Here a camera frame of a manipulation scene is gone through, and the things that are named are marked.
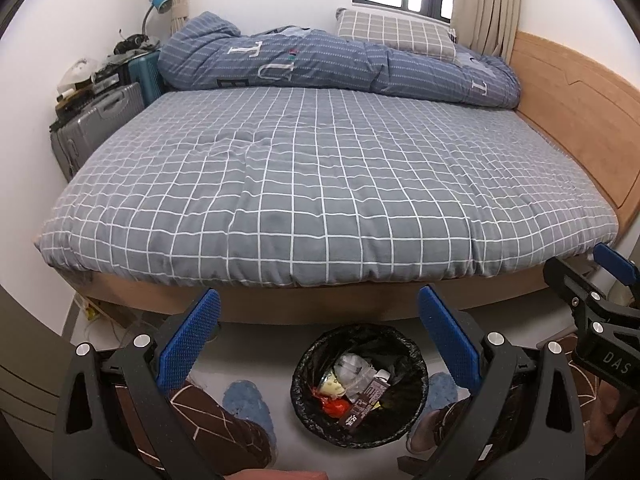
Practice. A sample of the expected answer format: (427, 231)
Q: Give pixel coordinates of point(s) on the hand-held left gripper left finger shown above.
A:
(190, 340)

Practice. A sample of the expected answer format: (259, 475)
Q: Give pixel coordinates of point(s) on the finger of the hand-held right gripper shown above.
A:
(567, 285)
(617, 270)

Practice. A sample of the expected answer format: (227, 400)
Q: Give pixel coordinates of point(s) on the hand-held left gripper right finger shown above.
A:
(447, 340)

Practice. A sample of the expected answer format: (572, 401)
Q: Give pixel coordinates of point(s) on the clear plastic bag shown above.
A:
(352, 367)

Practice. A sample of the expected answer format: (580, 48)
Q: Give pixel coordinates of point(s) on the dark brown carton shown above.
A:
(365, 400)

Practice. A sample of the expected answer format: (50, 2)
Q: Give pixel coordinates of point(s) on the black lined trash bin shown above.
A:
(320, 355)

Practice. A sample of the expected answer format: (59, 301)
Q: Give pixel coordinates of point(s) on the red plastic bag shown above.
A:
(335, 405)

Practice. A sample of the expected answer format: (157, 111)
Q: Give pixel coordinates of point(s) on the person's right hand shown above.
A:
(607, 420)

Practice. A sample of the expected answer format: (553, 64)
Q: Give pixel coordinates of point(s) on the blue fuzzy slipper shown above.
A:
(245, 405)
(442, 390)

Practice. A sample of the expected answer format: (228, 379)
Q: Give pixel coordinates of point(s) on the person's left leg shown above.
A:
(210, 420)

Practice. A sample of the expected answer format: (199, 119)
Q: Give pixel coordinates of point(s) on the grey cabinet door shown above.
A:
(25, 370)

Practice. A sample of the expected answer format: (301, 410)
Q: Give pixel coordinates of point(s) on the grey checked bed sheet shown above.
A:
(325, 185)

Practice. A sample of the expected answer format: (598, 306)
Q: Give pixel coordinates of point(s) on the grey suitcase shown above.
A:
(95, 120)

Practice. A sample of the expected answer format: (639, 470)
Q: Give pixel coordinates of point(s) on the teal suitcase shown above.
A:
(145, 77)

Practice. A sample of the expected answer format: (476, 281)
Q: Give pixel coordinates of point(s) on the white round appliance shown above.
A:
(75, 72)

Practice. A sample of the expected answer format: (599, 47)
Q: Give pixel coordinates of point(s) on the blue striped duvet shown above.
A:
(325, 65)

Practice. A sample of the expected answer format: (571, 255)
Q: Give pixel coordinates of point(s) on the dark tangled gear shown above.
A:
(132, 42)

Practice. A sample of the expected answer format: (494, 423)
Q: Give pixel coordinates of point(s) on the grey checked pillow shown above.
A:
(395, 32)

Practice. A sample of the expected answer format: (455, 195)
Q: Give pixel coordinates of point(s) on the blue desk lamp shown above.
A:
(160, 4)

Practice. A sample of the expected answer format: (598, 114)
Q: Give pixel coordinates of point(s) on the wooden bed frame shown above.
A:
(575, 110)

